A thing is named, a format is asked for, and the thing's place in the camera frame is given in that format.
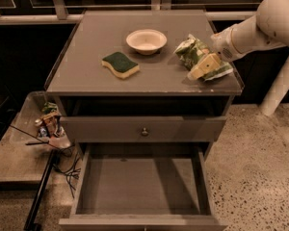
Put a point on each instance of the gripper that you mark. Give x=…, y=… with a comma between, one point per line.
x=222, y=45

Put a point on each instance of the green jalapeno chip bag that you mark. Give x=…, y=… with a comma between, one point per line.
x=191, y=50

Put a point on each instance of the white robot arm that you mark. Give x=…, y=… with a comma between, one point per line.
x=267, y=29

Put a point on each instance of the grey wooden drawer cabinet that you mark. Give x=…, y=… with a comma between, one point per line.
x=82, y=86

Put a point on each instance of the round metal drawer knob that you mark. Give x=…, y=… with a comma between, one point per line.
x=144, y=132

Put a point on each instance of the closed grey top drawer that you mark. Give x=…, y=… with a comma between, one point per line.
x=129, y=128

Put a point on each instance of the open grey middle drawer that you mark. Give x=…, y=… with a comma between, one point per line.
x=142, y=187

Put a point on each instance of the white ceramic bowl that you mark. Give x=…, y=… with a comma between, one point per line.
x=147, y=41

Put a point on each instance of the green and yellow sponge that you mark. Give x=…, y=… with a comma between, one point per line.
x=120, y=65

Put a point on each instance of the snack packages in bin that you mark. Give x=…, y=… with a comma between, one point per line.
x=48, y=123

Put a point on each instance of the white diagonal support post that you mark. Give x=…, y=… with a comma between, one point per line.
x=277, y=91

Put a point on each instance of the black floor rail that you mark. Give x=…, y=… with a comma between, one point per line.
x=30, y=224

